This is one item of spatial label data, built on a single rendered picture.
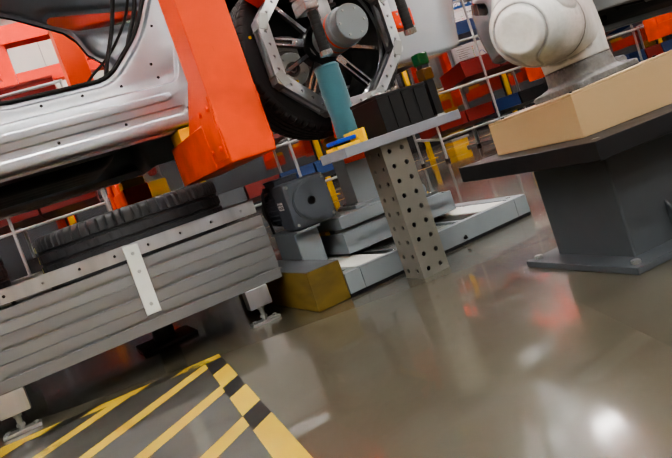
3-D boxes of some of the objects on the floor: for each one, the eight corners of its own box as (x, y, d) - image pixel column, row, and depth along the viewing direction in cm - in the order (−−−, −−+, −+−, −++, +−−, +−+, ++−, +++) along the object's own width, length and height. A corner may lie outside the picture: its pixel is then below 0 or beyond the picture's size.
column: (431, 266, 204) (389, 142, 201) (449, 266, 195) (406, 137, 192) (406, 278, 199) (363, 151, 196) (424, 278, 190) (379, 146, 187)
